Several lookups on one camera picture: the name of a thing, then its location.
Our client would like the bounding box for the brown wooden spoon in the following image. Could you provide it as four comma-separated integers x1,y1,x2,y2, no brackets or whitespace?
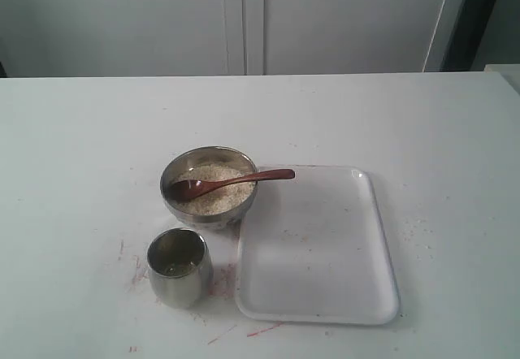
163,169,296,203

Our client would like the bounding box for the steel bowl with rice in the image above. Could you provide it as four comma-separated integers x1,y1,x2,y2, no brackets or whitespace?
159,146,258,231

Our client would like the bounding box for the small steel cup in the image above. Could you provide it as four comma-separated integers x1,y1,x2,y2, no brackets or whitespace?
146,227,213,309

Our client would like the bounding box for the white plastic tray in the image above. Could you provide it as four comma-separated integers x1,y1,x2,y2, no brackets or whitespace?
235,166,400,326

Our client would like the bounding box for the white cabinet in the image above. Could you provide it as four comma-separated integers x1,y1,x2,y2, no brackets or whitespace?
1,0,463,77

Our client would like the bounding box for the dark vertical post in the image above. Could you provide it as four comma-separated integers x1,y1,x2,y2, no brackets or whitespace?
440,0,496,72

